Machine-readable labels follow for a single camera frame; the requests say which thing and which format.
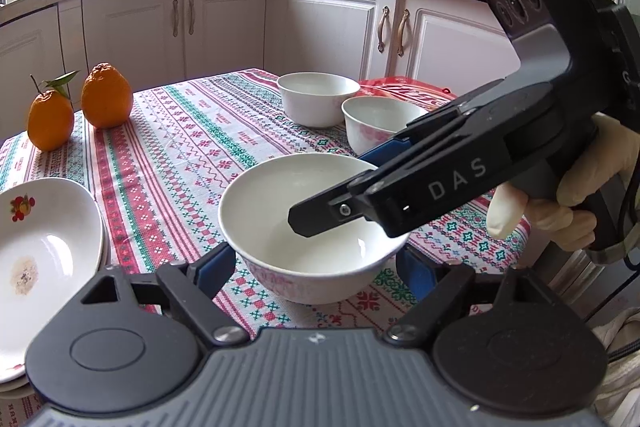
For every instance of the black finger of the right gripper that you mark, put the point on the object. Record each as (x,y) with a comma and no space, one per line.
(335,206)

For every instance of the large orange tangerine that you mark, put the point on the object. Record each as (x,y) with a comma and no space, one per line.
(106,97)

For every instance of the orange with leaf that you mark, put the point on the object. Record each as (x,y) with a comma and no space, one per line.
(51,116)

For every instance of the white kitchen cabinets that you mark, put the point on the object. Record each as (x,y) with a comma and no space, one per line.
(452,44)

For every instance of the white bowl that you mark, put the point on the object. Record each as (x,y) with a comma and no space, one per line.
(329,267)
(314,99)
(371,120)

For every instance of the red gift box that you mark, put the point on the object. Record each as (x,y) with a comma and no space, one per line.
(409,90)

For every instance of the patterned tablecloth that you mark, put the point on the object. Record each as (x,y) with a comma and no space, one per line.
(158,180)

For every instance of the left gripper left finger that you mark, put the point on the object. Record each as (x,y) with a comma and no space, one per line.
(190,290)

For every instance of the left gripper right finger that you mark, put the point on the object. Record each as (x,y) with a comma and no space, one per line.
(441,293)

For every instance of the white plate with fruit print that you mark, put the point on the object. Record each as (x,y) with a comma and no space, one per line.
(53,240)

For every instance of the gloved right hand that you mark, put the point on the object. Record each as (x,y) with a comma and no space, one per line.
(615,151)

